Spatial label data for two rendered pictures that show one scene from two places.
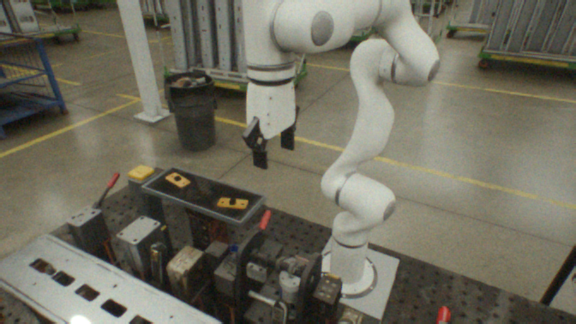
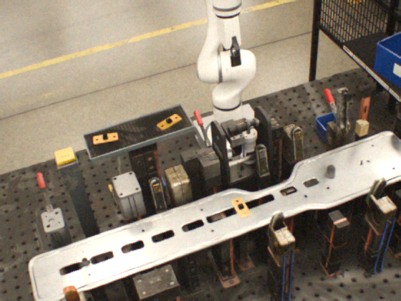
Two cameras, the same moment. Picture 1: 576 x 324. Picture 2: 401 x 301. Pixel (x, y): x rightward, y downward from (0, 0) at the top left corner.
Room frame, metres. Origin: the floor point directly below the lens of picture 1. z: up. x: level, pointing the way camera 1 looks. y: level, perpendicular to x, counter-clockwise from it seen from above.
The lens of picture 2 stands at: (-0.33, 1.08, 2.39)
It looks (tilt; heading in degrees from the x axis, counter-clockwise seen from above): 44 degrees down; 316
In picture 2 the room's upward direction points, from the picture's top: 6 degrees counter-clockwise
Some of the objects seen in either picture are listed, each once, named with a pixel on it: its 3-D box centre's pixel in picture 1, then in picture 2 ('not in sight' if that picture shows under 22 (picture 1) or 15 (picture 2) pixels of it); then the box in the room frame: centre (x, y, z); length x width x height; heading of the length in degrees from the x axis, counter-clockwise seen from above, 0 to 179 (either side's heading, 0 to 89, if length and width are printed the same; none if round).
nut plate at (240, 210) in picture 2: not in sight; (240, 206); (0.42, 0.20, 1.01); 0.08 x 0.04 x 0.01; 153
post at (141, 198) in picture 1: (155, 225); (81, 201); (0.94, 0.48, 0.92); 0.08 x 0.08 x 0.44; 63
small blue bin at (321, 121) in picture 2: not in sight; (329, 128); (0.52, -0.56, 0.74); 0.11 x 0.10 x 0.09; 63
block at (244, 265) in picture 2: not in sight; (240, 233); (0.43, 0.19, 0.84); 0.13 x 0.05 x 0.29; 153
